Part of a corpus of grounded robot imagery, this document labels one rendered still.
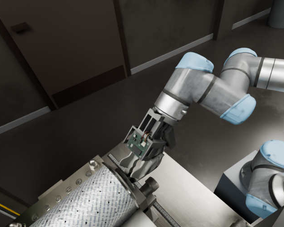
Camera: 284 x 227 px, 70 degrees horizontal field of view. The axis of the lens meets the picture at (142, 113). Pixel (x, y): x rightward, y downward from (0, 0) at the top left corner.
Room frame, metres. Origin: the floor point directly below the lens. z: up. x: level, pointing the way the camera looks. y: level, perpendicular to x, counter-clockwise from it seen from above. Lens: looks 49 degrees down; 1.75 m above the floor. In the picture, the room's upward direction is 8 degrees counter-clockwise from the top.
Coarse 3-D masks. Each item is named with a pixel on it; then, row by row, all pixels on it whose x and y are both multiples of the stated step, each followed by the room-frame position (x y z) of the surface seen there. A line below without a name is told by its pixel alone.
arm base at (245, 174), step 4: (244, 164) 0.35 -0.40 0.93; (248, 164) 0.33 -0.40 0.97; (244, 168) 0.33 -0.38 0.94; (248, 168) 0.31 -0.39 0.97; (240, 172) 0.32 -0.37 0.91; (244, 172) 0.32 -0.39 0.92; (248, 172) 0.30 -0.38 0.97; (240, 176) 0.31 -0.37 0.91; (244, 176) 0.30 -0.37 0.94; (248, 176) 0.29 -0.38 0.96; (244, 180) 0.28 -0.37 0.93; (248, 180) 0.27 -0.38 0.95; (244, 184) 0.27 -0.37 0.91; (248, 184) 0.26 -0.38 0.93
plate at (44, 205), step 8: (96, 160) 0.41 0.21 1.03; (80, 168) 0.39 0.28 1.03; (88, 168) 0.38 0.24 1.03; (72, 176) 0.36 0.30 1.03; (80, 176) 0.36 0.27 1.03; (88, 176) 0.35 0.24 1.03; (64, 184) 0.33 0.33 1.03; (72, 184) 0.33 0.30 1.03; (80, 184) 0.32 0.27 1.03; (56, 192) 0.30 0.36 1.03; (64, 192) 0.30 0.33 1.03; (40, 200) 0.28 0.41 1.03; (48, 200) 0.28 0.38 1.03; (56, 200) 0.28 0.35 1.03; (32, 208) 0.26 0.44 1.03; (40, 208) 0.26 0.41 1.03; (48, 208) 0.25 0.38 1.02; (24, 216) 0.24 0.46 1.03; (32, 216) 0.23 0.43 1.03; (40, 216) 0.23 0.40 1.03; (24, 224) 0.21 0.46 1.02
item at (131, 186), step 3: (117, 168) 0.24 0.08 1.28; (117, 171) 0.23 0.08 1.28; (120, 171) 0.23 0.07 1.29; (120, 174) 0.22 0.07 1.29; (123, 174) 0.22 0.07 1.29; (123, 177) 0.21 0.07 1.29; (126, 177) 0.21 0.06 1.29; (126, 180) 0.20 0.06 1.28; (129, 180) 0.20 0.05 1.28; (126, 183) 0.20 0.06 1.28; (129, 183) 0.20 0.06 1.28; (129, 186) 0.19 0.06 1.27; (132, 186) 0.19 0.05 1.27; (132, 189) 0.19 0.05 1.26
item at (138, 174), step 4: (144, 164) 0.23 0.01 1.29; (148, 164) 0.24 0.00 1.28; (140, 168) 0.23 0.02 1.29; (144, 168) 0.23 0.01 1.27; (136, 172) 0.22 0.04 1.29; (140, 172) 0.22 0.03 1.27; (144, 172) 0.23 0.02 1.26; (132, 176) 0.21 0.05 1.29; (136, 176) 0.22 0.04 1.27; (140, 176) 0.22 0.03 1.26; (144, 176) 0.22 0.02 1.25; (132, 180) 0.22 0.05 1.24; (136, 180) 0.22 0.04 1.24
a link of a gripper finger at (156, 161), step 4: (156, 156) 0.25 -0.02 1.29; (160, 156) 0.25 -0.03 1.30; (152, 160) 0.24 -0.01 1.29; (156, 160) 0.24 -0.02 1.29; (160, 160) 0.24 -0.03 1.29; (152, 164) 0.23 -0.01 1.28; (156, 164) 0.23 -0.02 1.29; (148, 168) 0.23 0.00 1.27; (152, 168) 0.23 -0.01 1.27; (148, 172) 0.23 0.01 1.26
